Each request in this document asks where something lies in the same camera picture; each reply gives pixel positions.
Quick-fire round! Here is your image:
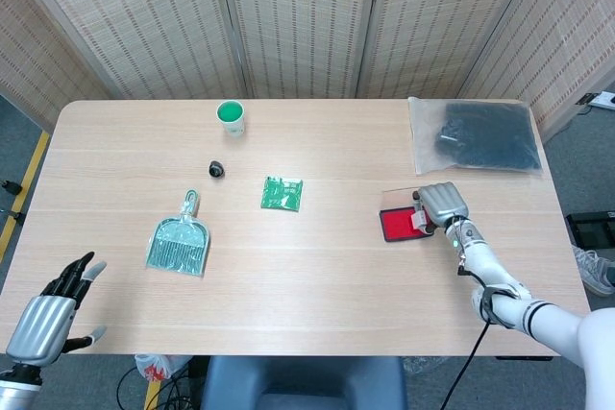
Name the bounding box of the green dustpan set in wrap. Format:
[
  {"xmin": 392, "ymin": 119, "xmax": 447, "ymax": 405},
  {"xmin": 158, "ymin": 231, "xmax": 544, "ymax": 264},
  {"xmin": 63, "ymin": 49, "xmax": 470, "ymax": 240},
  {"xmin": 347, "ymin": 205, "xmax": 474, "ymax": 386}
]
[{"xmin": 144, "ymin": 188, "xmax": 212, "ymax": 279}]

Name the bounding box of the clear bag with black contents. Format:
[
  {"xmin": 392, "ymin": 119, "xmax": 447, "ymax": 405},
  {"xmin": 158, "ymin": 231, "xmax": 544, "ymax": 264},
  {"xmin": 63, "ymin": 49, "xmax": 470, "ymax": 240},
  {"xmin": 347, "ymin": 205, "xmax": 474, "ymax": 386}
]
[{"xmin": 406, "ymin": 96, "xmax": 546, "ymax": 177}]

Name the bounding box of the green sachet packet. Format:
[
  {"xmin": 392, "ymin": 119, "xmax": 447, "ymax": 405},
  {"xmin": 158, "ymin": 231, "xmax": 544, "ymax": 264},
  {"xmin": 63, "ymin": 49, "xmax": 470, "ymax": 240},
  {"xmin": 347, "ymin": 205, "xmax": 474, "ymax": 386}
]
[{"xmin": 260, "ymin": 177, "xmax": 304, "ymax": 213}]

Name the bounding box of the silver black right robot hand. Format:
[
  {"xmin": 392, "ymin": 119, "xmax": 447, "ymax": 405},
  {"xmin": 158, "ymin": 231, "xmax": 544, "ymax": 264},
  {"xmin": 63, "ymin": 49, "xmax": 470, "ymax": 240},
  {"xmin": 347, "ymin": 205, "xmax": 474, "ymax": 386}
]
[{"xmin": 411, "ymin": 181, "xmax": 471, "ymax": 236}]

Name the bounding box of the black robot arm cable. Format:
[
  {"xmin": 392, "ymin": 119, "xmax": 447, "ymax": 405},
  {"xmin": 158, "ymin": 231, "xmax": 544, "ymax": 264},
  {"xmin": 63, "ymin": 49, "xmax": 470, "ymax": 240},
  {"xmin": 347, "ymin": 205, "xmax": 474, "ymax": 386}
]
[{"xmin": 440, "ymin": 255, "xmax": 525, "ymax": 410}]

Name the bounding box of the white paper cup green inside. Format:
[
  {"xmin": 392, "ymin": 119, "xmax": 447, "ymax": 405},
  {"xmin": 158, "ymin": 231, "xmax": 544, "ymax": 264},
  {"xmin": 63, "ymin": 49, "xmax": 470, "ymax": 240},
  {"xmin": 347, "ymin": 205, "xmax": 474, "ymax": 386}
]
[{"xmin": 215, "ymin": 100, "xmax": 248, "ymax": 138}]

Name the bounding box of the blue grey chair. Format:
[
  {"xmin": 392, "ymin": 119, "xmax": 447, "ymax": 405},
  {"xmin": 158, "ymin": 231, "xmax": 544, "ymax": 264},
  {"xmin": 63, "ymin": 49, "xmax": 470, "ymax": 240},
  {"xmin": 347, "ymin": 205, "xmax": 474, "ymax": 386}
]
[{"xmin": 199, "ymin": 355, "xmax": 408, "ymax": 410}]

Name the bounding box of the red ink pad case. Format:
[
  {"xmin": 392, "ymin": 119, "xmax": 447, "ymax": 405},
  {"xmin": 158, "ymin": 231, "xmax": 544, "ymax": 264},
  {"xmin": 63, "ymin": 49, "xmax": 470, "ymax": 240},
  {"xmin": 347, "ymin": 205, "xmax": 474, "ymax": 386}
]
[{"xmin": 378, "ymin": 186, "xmax": 436, "ymax": 243}]

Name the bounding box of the woven bamboo folding screen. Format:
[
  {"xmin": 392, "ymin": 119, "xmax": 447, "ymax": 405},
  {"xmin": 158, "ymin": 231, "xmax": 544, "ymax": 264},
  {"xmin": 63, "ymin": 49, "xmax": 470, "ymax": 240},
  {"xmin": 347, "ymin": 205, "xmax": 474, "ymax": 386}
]
[{"xmin": 0, "ymin": 0, "xmax": 615, "ymax": 142}]

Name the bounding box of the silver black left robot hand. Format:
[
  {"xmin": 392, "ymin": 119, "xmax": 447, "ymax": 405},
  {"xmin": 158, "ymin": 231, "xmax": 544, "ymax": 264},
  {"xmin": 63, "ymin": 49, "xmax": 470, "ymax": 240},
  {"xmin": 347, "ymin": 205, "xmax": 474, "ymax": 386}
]
[{"xmin": 5, "ymin": 251, "xmax": 108, "ymax": 367}]

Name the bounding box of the white red plastic bag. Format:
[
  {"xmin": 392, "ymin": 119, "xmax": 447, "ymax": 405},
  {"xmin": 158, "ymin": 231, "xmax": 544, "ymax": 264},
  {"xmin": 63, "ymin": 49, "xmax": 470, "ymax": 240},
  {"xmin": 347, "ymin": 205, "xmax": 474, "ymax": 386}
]
[{"xmin": 134, "ymin": 353, "xmax": 188, "ymax": 382}]

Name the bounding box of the white power strip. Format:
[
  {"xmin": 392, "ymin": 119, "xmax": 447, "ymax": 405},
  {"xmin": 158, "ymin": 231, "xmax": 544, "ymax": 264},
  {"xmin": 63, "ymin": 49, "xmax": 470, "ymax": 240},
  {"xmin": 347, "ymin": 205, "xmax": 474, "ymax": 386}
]
[{"xmin": 576, "ymin": 91, "xmax": 615, "ymax": 111}]

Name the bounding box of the grey sneaker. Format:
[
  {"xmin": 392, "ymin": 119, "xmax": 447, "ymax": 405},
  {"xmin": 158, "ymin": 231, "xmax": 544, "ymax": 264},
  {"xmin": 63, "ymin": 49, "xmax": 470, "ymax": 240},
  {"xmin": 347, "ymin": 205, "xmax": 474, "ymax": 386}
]
[{"xmin": 571, "ymin": 245, "xmax": 615, "ymax": 297}]

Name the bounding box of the black box on floor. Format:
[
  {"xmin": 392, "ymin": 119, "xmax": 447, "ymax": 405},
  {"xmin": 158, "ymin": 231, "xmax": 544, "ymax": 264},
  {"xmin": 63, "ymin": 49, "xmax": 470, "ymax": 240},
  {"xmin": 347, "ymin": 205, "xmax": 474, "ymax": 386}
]
[{"xmin": 565, "ymin": 210, "xmax": 615, "ymax": 248}]

